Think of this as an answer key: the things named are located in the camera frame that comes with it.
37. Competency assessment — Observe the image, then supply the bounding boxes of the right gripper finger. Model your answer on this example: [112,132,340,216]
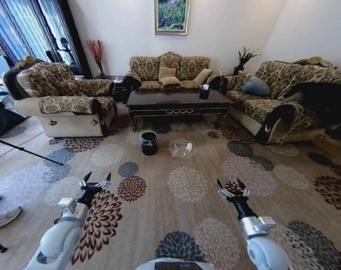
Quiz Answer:
[217,178,234,200]
[236,178,251,197]

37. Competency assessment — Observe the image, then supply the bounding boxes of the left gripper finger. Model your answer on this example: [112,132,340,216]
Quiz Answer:
[95,172,112,192]
[78,172,93,190]

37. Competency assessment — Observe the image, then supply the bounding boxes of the black trash bin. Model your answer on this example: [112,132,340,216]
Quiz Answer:
[141,132,158,156]

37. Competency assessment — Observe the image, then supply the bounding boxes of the floral patterned carpet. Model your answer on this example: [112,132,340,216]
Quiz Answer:
[0,106,341,270]

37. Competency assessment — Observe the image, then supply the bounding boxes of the clear plastic bottle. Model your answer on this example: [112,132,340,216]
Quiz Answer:
[170,146,191,160]

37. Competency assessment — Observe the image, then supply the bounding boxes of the black tripod leg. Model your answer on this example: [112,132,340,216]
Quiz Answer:
[0,137,65,166]

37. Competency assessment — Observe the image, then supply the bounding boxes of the floral armchair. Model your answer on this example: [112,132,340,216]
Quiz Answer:
[3,57,118,138]

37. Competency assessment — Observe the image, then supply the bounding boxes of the white robot front shell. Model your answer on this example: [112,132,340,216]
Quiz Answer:
[135,257,216,270]

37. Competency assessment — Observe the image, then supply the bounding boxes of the floral two-seat sofa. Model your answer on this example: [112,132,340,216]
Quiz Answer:
[221,57,341,145]

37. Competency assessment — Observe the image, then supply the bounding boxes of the dark side table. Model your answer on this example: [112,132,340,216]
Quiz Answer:
[93,74,131,102]

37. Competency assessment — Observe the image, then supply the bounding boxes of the dark wooden coffee table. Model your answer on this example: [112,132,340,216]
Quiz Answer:
[126,89,230,132]

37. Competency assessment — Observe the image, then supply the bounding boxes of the black fabric bag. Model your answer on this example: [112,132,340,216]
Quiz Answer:
[0,105,26,142]

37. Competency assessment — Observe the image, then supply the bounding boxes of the grey blue cushion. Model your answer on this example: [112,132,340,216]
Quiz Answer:
[240,77,271,96]

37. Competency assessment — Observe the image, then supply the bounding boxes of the black blanket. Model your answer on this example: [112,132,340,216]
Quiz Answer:
[288,81,341,141]

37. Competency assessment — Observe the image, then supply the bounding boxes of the tan diamond cushion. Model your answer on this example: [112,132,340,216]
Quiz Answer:
[193,67,213,85]

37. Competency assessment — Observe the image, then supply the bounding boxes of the tan flat cushion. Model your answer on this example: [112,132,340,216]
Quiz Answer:
[159,76,181,86]

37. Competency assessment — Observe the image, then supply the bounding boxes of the red branches in vase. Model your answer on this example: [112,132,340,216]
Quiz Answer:
[86,39,106,80]

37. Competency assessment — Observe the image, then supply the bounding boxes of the tan square cushion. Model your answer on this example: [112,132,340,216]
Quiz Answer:
[158,66,177,80]

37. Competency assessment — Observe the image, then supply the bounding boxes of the floral three-seat sofa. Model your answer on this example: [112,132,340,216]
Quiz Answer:
[123,51,222,91]

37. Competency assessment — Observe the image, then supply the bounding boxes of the dark dried plant arrangement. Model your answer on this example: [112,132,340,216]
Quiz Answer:
[232,46,261,76]

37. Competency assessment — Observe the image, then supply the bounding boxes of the black microphone stand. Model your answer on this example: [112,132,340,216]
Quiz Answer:
[45,37,81,74]

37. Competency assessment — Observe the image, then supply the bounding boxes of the blue striped curtain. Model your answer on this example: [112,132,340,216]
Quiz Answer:
[0,0,73,70]

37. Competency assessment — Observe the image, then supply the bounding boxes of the framed landscape painting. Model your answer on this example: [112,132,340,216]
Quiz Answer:
[154,0,191,36]

